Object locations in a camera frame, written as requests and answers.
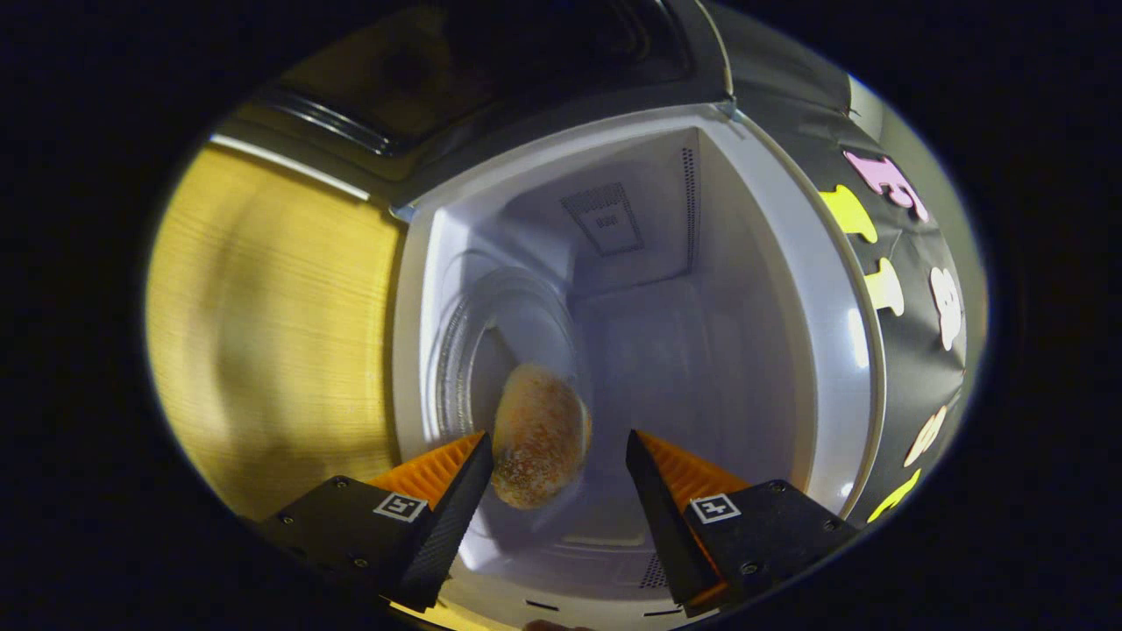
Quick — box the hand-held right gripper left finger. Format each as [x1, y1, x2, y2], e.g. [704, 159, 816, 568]
[254, 430, 494, 613]

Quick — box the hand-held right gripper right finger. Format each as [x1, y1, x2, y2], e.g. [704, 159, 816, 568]
[625, 429, 860, 617]

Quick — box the speckled pink food patty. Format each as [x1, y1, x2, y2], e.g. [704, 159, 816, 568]
[489, 364, 593, 511]

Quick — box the white microwave oven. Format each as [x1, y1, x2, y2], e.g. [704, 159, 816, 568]
[210, 0, 888, 631]

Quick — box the glass microwave turntable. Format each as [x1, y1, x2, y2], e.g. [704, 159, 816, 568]
[434, 266, 581, 457]

